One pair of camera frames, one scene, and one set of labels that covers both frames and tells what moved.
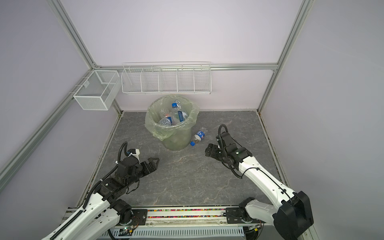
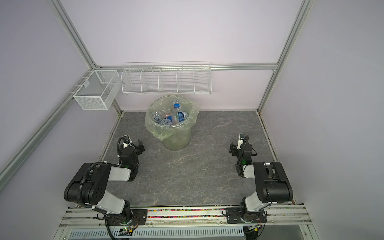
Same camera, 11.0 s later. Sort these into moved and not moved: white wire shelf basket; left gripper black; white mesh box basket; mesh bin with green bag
Moved: left gripper black
Not moved: mesh bin with green bag; white mesh box basket; white wire shelf basket
